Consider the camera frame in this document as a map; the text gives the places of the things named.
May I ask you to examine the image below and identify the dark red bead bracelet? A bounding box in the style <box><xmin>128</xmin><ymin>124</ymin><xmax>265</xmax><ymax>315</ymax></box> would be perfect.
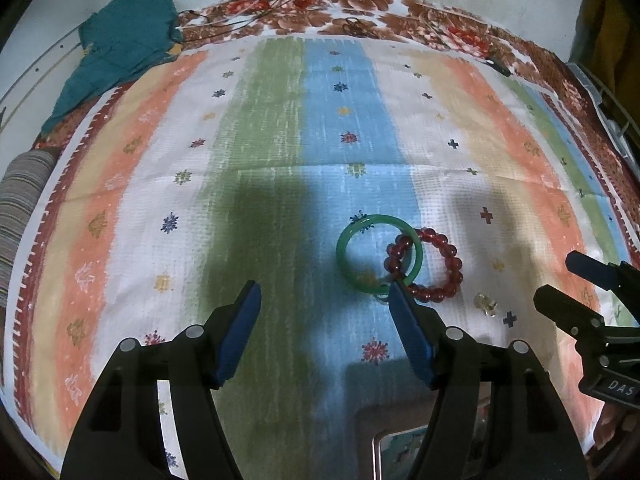
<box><xmin>383</xmin><ymin>226</ymin><xmax>466</xmax><ymax>304</ymax></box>

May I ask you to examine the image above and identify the green jade bangle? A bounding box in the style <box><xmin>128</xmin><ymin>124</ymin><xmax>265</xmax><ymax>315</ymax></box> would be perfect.
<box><xmin>335</xmin><ymin>210</ymin><xmax>424</xmax><ymax>301</ymax></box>

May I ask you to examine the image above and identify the person right hand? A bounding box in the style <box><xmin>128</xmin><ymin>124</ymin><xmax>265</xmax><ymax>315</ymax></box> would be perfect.
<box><xmin>593</xmin><ymin>402</ymin><xmax>639</xmax><ymax>450</ymax></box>

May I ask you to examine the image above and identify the silver metal tin box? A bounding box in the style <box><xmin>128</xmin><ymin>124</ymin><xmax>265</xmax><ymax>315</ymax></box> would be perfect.
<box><xmin>355</xmin><ymin>394</ymin><xmax>436</xmax><ymax>479</ymax></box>

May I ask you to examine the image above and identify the striped colourful woven mat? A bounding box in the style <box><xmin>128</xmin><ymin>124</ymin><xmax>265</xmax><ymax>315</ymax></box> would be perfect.
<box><xmin>1</xmin><ymin>35</ymin><xmax>639</xmax><ymax>479</ymax></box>

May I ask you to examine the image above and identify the mustard brown hanging garment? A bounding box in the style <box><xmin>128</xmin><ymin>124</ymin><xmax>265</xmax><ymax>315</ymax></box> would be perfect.
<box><xmin>572</xmin><ymin>0</ymin><xmax>639</xmax><ymax>86</ymax></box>

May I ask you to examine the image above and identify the grey striped pillow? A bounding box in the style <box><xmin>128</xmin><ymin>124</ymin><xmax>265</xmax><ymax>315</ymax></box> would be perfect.
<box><xmin>0</xmin><ymin>150</ymin><xmax>58</xmax><ymax>309</ymax></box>

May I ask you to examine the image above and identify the small black device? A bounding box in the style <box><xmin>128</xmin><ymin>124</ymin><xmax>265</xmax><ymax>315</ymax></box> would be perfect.
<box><xmin>485</xmin><ymin>58</ymin><xmax>511</xmax><ymax>77</ymax></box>

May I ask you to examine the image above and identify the teal folded cloth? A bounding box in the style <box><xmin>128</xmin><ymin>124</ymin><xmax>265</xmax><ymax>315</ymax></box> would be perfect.
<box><xmin>40</xmin><ymin>0</ymin><xmax>183</xmax><ymax>136</ymax></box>

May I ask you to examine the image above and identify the dark tangled item on bedsheet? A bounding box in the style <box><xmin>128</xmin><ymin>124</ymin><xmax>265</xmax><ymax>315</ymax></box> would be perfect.
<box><xmin>343</xmin><ymin>18</ymin><xmax>375</xmax><ymax>38</ymax></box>

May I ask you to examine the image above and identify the floral red brown bedsheet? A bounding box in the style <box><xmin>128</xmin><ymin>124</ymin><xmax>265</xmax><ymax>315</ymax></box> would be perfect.
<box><xmin>20</xmin><ymin>0</ymin><xmax>639</xmax><ymax>294</ymax></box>

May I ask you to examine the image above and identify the white wire rack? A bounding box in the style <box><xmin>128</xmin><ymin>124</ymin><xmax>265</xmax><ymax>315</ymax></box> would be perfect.
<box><xmin>567</xmin><ymin>62</ymin><xmax>639</xmax><ymax>151</ymax></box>

